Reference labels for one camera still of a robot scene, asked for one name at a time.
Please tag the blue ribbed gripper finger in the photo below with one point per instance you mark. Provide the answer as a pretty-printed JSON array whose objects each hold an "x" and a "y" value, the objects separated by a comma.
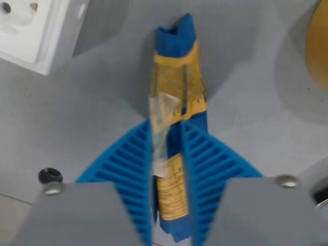
[
  {"x": 230, "y": 205},
  {"x": 118, "y": 184}
]

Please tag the white wall power socket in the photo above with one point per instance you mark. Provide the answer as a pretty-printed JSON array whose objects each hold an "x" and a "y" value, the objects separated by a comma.
[{"x": 28, "y": 33}]

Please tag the yellow packing tape roll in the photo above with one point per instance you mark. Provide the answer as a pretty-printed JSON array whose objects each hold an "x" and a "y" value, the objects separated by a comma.
[{"x": 319, "y": 46}]

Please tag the blue and yellow bag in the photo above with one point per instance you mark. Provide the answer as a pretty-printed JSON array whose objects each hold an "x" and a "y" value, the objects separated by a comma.
[{"x": 176, "y": 43}]

